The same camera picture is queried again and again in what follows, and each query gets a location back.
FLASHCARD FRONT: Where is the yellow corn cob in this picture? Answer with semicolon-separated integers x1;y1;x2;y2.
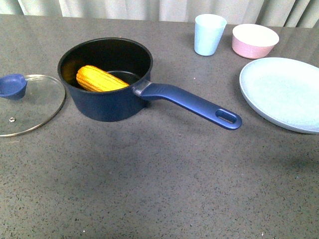
76;65;129;92

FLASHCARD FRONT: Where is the glass lid with blue knob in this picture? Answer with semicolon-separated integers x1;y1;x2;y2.
0;74;65;137

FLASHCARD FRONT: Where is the dark blue saucepan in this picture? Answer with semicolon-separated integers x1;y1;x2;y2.
57;38;242;130

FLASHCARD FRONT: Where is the light blue cup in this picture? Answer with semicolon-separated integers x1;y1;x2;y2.
194;14;227;56

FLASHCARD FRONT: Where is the pink bowl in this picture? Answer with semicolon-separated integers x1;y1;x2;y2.
232;24;280;59

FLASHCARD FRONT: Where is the light blue plate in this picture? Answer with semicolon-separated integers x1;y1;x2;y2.
239;57;319;134

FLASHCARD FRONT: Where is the white curtain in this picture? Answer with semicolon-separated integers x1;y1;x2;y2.
0;0;319;28

